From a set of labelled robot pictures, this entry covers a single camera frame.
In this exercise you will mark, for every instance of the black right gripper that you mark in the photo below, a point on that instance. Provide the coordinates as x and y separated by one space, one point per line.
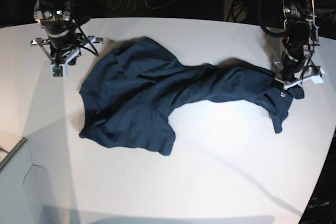
61 35

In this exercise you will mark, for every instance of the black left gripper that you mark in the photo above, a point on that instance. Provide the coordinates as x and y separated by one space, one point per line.
293 59

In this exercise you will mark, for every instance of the dark navy t-shirt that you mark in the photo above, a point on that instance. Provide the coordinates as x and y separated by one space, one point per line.
130 93

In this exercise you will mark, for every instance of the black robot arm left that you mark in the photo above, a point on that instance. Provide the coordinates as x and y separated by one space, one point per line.
299 38

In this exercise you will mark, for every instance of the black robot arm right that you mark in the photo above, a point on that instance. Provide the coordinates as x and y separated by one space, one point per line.
55 17

